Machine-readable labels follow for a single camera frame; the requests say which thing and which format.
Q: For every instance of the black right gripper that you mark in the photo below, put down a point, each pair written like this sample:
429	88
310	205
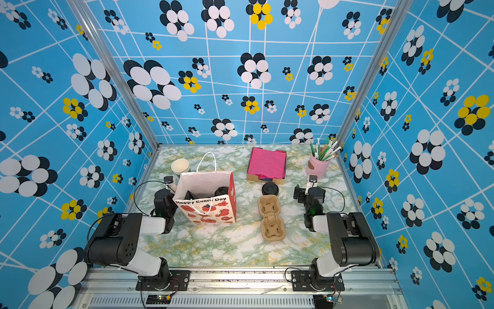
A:
301	192

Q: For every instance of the right aluminium corner post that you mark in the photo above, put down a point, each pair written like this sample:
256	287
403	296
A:
398	16

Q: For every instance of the black paper napkin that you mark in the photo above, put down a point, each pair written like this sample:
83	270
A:
193	196

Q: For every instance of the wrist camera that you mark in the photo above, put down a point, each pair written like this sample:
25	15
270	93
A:
311	183
169	182

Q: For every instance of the white green paper cup stack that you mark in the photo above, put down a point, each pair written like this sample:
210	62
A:
180	166

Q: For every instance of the black plastic cup lids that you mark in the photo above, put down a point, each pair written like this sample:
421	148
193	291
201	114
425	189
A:
270	188

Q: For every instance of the aluminium corner post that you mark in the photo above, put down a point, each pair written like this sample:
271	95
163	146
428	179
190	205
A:
82	13
398	16

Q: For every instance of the red white paper gift bag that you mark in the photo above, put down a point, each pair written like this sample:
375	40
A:
207	197

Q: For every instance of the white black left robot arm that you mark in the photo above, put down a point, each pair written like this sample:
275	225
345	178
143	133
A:
115	241

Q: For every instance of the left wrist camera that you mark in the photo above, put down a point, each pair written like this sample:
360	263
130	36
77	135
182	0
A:
169	182

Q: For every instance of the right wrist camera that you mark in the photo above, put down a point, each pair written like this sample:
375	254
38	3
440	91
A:
311	183

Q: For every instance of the green white wrapped straws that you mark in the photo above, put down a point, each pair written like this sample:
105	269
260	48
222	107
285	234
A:
326	152

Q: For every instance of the left aluminium corner post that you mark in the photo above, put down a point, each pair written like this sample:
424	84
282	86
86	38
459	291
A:
82	13

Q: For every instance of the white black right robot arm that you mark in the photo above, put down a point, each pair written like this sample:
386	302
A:
351	240

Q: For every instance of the pink cup straw holder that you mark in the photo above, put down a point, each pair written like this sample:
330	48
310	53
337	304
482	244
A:
316	167

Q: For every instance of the brown pulp cup carrier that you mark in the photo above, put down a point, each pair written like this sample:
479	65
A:
272	225

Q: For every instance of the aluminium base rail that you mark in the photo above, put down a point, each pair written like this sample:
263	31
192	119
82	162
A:
245	287

